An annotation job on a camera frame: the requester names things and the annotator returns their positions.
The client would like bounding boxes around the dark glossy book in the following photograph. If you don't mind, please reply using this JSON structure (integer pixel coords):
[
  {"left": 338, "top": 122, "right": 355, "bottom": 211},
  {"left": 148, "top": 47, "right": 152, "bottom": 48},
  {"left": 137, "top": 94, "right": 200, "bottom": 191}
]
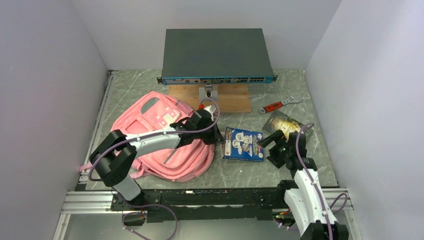
[{"left": 262, "top": 110, "right": 304, "bottom": 139}]

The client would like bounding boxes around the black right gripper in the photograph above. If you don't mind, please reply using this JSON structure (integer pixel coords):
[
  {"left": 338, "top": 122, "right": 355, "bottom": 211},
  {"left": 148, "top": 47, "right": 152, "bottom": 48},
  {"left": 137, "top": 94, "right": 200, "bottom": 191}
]
[{"left": 256, "top": 129, "right": 292, "bottom": 169}]

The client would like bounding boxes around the grey metal switch stand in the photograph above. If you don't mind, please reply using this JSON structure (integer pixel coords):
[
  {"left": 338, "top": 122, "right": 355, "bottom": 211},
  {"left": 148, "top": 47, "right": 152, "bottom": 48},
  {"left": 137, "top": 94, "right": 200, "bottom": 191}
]
[{"left": 198, "top": 84, "right": 219, "bottom": 102}]

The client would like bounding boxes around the blue orange book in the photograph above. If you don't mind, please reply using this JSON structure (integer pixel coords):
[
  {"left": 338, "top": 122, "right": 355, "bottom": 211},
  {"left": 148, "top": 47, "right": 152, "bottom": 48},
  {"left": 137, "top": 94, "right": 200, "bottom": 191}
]
[{"left": 221, "top": 127, "right": 265, "bottom": 162}]

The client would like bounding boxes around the dark grey network switch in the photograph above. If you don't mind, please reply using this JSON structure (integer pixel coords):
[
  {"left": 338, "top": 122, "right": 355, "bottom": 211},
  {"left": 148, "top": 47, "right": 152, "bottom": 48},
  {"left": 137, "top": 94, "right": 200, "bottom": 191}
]
[{"left": 157, "top": 28, "right": 277, "bottom": 85}]

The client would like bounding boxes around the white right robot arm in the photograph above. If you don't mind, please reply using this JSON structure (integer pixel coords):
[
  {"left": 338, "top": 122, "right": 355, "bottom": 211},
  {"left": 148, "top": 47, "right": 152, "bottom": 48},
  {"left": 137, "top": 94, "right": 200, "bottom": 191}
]
[{"left": 258, "top": 130, "right": 349, "bottom": 240}]

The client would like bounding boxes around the red handled adjustable wrench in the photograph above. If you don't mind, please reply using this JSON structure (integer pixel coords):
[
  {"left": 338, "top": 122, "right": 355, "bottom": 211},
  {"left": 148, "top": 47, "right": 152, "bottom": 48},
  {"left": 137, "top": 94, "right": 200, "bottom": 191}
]
[{"left": 259, "top": 96, "right": 303, "bottom": 114}]

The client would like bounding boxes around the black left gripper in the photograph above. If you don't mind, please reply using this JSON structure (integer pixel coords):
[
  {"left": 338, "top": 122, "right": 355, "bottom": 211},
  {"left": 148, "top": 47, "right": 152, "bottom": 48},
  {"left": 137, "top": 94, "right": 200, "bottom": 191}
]
[{"left": 194, "top": 118, "right": 226, "bottom": 145}]

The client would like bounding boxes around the aluminium frame rail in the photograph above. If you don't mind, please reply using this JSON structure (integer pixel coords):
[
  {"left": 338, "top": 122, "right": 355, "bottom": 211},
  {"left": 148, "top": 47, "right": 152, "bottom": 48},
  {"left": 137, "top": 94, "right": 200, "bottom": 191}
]
[{"left": 78, "top": 69, "right": 119, "bottom": 181}]

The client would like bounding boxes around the pink school backpack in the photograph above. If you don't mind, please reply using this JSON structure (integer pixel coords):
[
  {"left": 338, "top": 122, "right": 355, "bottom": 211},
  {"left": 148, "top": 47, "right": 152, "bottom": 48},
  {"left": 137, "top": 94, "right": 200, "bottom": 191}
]
[{"left": 80, "top": 91, "right": 223, "bottom": 187}]

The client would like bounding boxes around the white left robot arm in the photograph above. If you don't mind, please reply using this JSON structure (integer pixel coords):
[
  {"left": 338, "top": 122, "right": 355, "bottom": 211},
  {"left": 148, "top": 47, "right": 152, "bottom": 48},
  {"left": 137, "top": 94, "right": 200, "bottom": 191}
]
[{"left": 88, "top": 105, "right": 223, "bottom": 210}]

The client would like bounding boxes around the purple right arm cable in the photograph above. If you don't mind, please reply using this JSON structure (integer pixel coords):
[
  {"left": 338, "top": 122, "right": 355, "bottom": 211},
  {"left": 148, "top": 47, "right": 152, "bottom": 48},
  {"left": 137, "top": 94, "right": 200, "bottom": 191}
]
[{"left": 273, "top": 122, "right": 349, "bottom": 240}]

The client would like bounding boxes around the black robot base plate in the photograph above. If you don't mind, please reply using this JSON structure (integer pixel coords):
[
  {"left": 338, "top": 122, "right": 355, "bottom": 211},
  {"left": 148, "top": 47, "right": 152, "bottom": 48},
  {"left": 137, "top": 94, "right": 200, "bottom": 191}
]
[{"left": 109, "top": 187, "right": 308, "bottom": 223}]

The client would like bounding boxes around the brown wooden board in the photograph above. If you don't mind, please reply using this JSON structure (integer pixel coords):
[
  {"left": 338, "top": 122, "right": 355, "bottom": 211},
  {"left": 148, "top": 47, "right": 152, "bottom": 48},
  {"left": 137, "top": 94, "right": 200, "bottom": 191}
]
[{"left": 168, "top": 83, "right": 252, "bottom": 113}]

